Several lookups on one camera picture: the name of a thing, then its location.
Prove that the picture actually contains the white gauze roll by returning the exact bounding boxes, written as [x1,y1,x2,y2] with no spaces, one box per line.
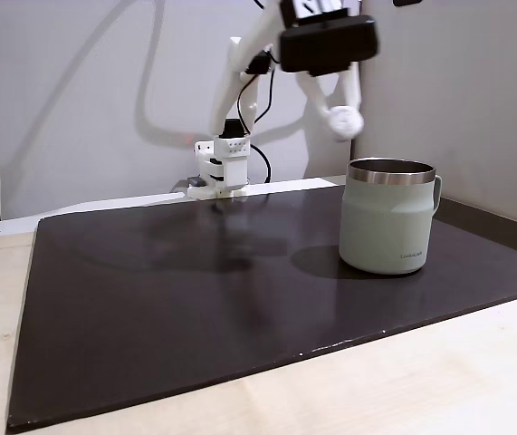
[328,105,366,139]

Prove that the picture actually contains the pale green steel mug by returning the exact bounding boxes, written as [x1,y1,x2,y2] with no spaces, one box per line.
[338,157,444,276]

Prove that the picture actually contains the black table mat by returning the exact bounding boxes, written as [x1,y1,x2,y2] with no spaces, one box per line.
[5,186,517,430]

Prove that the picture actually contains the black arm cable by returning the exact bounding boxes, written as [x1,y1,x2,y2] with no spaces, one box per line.
[236,43,274,133]

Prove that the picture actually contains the black oval camera box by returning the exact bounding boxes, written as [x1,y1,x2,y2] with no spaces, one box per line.
[278,14,382,77]

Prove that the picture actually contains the black base cable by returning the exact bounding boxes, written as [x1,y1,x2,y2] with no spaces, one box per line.
[248,144,273,185]

